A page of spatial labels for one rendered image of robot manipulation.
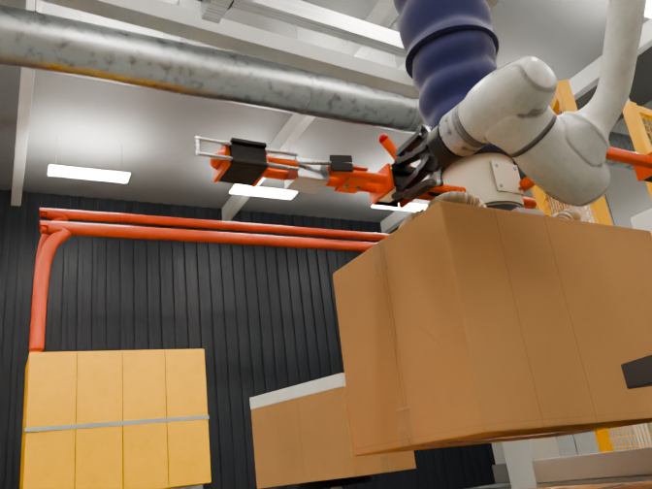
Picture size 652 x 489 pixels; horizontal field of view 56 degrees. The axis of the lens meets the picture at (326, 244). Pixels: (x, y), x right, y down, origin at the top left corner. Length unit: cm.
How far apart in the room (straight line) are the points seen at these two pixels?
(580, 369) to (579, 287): 17
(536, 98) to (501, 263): 30
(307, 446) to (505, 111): 194
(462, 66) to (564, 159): 51
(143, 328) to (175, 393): 368
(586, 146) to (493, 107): 17
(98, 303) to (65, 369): 382
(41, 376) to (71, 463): 110
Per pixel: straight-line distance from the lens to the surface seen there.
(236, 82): 724
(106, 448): 842
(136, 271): 1243
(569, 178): 113
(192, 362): 879
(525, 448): 282
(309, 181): 121
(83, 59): 694
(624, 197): 1279
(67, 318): 1202
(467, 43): 159
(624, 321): 136
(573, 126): 113
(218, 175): 116
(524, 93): 106
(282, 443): 284
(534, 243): 124
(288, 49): 403
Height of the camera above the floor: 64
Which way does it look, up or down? 20 degrees up
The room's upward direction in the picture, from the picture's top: 7 degrees counter-clockwise
